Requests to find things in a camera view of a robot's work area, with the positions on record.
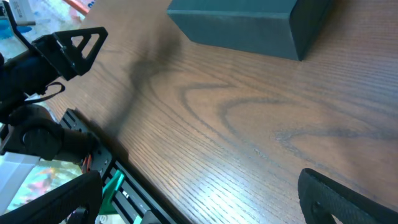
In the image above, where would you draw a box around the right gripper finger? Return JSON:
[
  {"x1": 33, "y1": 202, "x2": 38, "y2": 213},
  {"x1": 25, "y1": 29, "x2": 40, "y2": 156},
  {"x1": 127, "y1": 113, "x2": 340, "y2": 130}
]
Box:
[{"x1": 298, "y1": 168, "x2": 397, "y2": 224}]

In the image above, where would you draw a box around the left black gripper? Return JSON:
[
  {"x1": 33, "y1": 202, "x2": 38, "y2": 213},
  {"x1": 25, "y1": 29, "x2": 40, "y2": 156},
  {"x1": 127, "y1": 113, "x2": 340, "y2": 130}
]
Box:
[{"x1": 1, "y1": 27, "x2": 108, "y2": 93}]

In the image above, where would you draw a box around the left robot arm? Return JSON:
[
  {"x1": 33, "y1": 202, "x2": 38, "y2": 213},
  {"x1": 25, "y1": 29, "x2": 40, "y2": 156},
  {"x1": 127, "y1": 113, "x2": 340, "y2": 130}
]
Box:
[{"x1": 1, "y1": 27, "x2": 108, "y2": 223}]

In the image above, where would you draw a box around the dark green gift box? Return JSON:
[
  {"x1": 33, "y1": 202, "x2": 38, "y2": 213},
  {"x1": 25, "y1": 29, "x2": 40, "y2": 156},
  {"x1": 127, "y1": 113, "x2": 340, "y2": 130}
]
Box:
[{"x1": 167, "y1": 0, "x2": 333, "y2": 61}]

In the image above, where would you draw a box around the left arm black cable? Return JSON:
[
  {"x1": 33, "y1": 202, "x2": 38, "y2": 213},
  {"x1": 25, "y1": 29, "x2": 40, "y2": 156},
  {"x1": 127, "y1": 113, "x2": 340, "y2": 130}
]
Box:
[{"x1": 23, "y1": 81, "x2": 66, "y2": 105}]

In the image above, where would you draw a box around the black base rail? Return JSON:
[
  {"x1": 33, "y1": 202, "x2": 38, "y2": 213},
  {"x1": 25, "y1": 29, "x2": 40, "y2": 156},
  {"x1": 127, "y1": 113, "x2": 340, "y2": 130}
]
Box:
[{"x1": 60, "y1": 109, "x2": 189, "y2": 224}]

